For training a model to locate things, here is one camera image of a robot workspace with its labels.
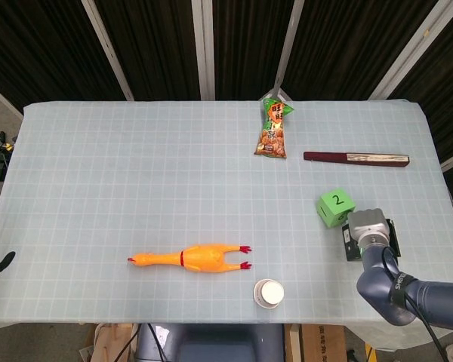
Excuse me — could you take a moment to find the black velcro strap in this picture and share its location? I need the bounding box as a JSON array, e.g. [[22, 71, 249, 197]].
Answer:
[[387, 274, 417, 305]]

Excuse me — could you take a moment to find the light blue grid tablecloth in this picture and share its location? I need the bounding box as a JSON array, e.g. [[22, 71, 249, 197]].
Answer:
[[0, 98, 453, 342]]

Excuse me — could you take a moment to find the pale wooden slat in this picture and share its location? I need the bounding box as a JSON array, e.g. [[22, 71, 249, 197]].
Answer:
[[285, 324, 302, 362]]

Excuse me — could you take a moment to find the brown cardboard box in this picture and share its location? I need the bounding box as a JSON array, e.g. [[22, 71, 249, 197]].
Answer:
[[300, 324, 348, 362]]

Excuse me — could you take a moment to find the yellow rubber chicken toy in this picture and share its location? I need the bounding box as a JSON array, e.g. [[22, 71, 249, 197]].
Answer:
[[127, 243, 253, 273]]

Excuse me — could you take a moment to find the dark red folded fan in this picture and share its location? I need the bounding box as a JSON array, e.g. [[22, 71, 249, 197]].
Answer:
[[303, 151, 411, 168]]

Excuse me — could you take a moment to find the green numbered paper cube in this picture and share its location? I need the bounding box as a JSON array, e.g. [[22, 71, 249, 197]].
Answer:
[[316, 187, 356, 229]]

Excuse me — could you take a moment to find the black open cardboard box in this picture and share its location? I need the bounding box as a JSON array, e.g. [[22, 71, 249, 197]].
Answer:
[[341, 217, 402, 262]]

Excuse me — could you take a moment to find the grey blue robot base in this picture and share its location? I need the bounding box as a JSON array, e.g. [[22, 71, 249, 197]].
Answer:
[[135, 323, 286, 362]]

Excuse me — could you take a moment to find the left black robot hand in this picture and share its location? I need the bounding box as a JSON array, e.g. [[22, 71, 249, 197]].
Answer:
[[0, 251, 17, 280]]

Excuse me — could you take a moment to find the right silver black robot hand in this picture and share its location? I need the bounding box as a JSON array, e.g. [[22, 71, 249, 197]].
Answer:
[[347, 207, 390, 246]]

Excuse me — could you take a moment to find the light wooden board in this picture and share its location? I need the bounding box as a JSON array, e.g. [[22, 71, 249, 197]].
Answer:
[[93, 323, 139, 362]]

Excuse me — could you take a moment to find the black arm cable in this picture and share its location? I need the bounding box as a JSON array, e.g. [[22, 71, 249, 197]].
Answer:
[[381, 245, 449, 362]]

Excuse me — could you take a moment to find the white paper cup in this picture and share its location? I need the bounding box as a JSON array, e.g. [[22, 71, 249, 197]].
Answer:
[[252, 278, 285, 310]]

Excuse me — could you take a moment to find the green orange snack bag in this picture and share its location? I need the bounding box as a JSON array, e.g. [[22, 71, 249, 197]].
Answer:
[[253, 96, 296, 160]]

